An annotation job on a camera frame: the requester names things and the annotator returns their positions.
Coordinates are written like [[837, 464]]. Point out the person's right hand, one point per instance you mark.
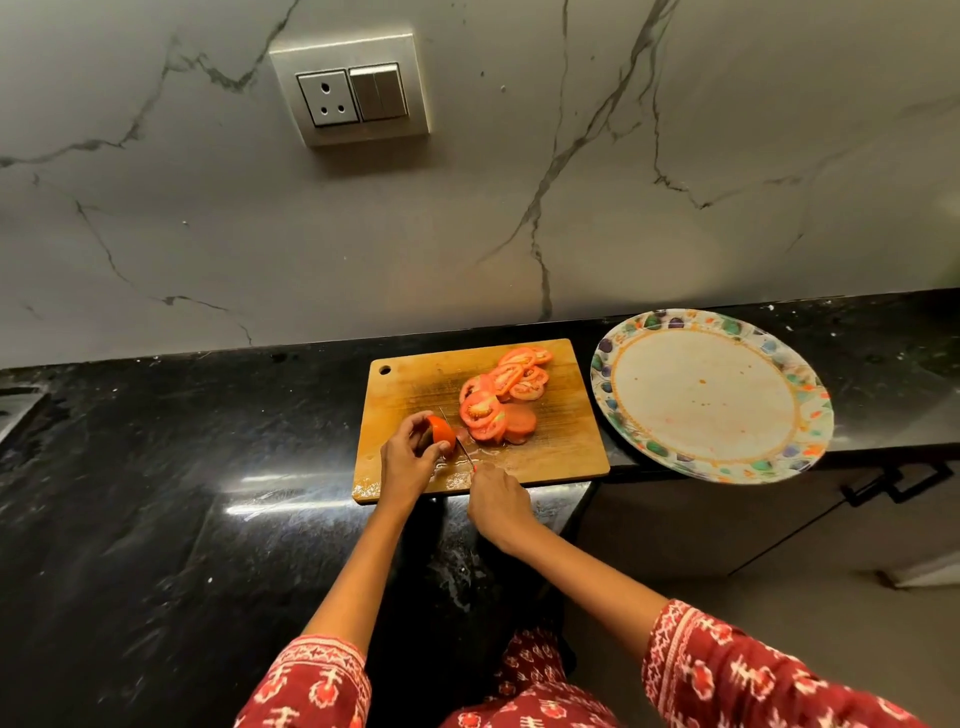
[[501, 510]]

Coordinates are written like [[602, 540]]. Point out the person's left hand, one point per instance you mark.
[[405, 469]]

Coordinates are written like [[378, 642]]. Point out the red tomato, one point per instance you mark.
[[441, 431]]

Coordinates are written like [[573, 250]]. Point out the pile of tomato slices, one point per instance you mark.
[[480, 409]]

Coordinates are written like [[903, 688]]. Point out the floral rimmed plate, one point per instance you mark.
[[705, 394]]

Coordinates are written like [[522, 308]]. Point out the person's left forearm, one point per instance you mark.
[[360, 577]]

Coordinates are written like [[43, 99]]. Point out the person's right forearm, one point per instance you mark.
[[592, 589]]

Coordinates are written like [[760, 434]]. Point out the wooden cutting board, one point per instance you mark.
[[390, 405]]

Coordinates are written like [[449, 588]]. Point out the red patterned tunic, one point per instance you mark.
[[532, 690]]

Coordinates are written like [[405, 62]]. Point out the brown lower cabinet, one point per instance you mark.
[[712, 525]]

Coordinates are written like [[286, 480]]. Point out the red patterned left sleeve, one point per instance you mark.
[[307, 686]]

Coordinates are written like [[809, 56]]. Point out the red patterned sleeve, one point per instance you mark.
[[750, 675], [307, 686]]

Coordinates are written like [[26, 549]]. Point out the red patterned right sleeve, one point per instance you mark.
[[750, 675]]

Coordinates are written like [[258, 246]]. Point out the steel sink drainboard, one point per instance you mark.
[[16, 409]]

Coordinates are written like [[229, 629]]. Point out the wall socket and switch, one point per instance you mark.
[[349, 90]]

